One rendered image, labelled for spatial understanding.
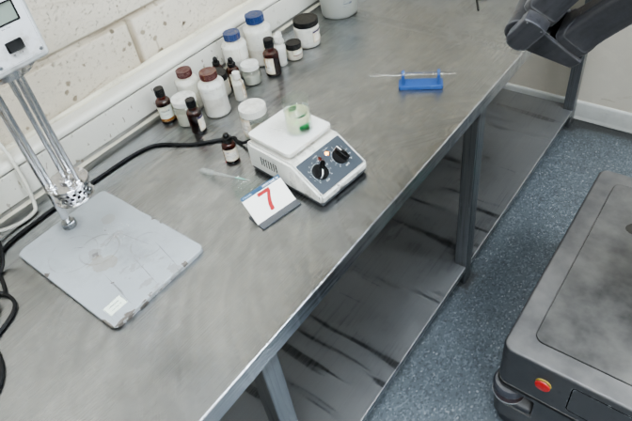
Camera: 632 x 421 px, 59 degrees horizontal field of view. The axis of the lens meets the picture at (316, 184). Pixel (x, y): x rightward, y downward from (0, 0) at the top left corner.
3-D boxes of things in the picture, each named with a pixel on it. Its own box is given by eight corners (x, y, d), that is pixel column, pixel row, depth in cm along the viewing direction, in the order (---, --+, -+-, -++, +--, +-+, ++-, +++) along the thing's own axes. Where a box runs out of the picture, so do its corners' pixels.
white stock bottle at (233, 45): (250, 78, 141) (241, 37, 133) (226, 80, 142) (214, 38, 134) (254, 65, 145) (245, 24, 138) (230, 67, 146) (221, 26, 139)
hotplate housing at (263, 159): (368, 171, 109) (365, 138, 103) (323, 210, 102) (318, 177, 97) (289, 132, 121) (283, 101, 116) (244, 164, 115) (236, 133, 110)
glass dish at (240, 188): (266, 187, 109) (264, 179, 107) (247, 204, 106) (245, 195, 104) (245, 178, 112) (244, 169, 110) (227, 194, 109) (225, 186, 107)
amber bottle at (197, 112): (192, 135, 125) (181, 104, 119) (192, 127, 128) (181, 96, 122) (207, 132, 125) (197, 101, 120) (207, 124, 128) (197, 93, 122)
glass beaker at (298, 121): (291, 121, 110) (284, 86, 104) (317, 123, 108) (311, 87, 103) (281, 140, 106) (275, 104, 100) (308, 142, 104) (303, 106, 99)
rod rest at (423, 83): (442, 81, 129) (443, 68, 127) (443, 89, 127) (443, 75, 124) (399, 82, 131) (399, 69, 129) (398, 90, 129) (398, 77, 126)
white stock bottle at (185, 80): (209, 100, 136) (198, 63, 129) (200, 112, 132) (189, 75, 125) (188, 99, 137) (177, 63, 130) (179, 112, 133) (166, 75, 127)
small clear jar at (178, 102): (174, 120, 131) (165, 97, 126) (197, 110, 133) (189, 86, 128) (183, 131, 127) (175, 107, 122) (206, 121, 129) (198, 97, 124)
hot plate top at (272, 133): (333, 127, 108) (332, 123, 107) (289, 160, 102) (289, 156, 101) (290, 107, 114) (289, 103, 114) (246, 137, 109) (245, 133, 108)
